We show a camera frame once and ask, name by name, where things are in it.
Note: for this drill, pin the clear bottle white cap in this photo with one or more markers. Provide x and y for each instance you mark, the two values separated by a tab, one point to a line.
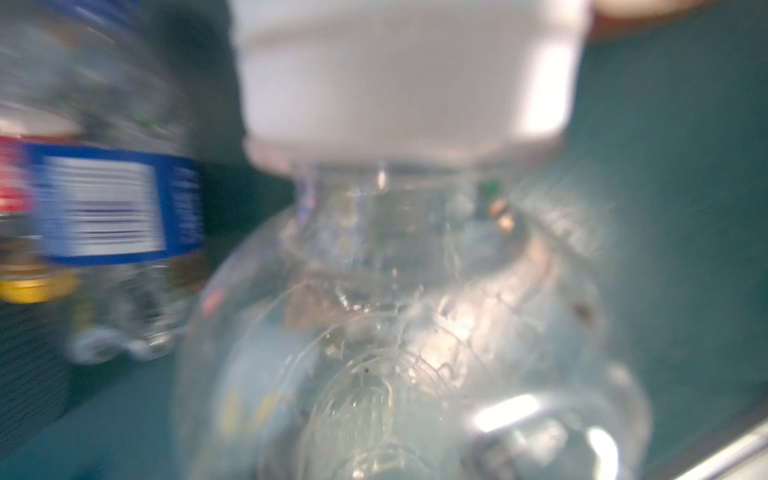
404	319

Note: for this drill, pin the blue label small bottle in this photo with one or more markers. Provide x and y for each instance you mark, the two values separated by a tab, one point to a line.
97	174

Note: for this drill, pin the peach plastic flower pot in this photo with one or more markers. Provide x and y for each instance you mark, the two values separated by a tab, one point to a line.
621	15

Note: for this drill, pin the aluminium front rail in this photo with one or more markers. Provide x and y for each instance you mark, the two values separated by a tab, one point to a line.
737	450

